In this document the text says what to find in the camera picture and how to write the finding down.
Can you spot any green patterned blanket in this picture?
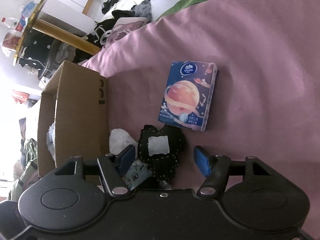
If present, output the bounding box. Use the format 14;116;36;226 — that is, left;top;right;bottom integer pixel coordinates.
7;138;40;202

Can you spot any pink bear cushion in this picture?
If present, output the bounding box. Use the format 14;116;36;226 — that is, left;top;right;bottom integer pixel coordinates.
100;17;148;48

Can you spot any round white gold table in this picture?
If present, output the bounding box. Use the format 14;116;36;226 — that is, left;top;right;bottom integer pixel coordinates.
12;0;100;66

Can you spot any brown cardboard box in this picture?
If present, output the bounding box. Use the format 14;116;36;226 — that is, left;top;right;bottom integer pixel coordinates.
37;61;109;177

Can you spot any blue white plastic bag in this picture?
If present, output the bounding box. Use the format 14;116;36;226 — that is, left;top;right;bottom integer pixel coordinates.
20;1;37;19

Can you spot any white kitchen cabinet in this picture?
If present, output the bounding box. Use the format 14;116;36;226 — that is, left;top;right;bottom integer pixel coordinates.
39;0;103;36

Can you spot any grey pink plush toy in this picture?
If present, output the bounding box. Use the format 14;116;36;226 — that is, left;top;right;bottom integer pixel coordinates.
46;122;56;161

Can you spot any black heart fabric pouch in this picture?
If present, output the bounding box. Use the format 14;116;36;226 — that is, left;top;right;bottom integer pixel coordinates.
137;124;187;183

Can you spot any pink bed sheet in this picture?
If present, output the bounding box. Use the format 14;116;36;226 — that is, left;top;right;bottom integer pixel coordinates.
85;0;319;238

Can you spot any red snack bag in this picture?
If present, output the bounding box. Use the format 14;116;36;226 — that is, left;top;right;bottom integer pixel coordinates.
2;30;22;51

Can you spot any water bottle red label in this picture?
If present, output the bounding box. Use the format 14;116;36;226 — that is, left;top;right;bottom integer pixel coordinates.
1;17;23;32

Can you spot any black clothes pile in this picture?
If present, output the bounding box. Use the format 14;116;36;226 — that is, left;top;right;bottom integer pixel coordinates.
87;10;135;48

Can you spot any white tissue bag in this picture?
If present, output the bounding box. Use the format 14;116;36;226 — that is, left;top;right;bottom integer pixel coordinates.
109;128;138;155

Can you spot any grey blue small pouch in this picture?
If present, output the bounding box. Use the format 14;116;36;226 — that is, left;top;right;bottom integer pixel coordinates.
123;159;152;191

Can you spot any black polka dot bag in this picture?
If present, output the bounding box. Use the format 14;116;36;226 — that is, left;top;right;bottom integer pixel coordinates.
18;31;62;70

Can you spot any green cartoon leaf rug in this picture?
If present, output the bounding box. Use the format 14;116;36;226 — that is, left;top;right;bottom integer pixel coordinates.
156;0;209;21

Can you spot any blue planet tissue pack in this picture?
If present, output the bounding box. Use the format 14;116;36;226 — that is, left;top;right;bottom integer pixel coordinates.
158;61;217;132

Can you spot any black slippers pair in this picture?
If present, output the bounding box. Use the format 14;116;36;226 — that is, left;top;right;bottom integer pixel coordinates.
101;0;119;15

